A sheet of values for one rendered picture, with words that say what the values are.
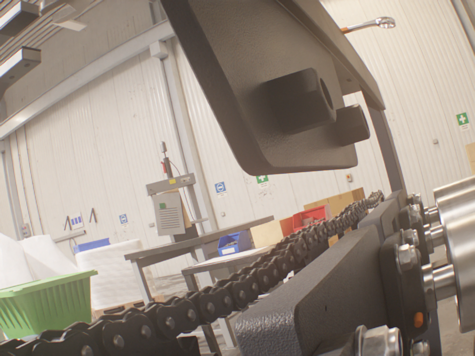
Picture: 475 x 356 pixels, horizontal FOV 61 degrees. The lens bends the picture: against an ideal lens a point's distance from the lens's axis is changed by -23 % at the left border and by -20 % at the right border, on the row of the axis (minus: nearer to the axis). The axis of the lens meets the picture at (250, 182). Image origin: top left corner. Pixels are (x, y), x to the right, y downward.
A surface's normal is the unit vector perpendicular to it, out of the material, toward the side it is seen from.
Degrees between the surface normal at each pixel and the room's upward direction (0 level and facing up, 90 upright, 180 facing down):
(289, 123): 120
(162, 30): 90
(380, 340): 60
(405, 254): 73
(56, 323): 100
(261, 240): 90
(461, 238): 42
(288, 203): 90
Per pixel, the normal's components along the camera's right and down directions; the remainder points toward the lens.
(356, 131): -0.05, 0.73
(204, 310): 0.89, -0.27
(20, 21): 0.26, 0.96
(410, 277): -0.32, -0.57
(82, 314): 0.87, -0.08
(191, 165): -0.36, 0.04
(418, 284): 0.13, -0.46
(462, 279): -0.41, -0.19
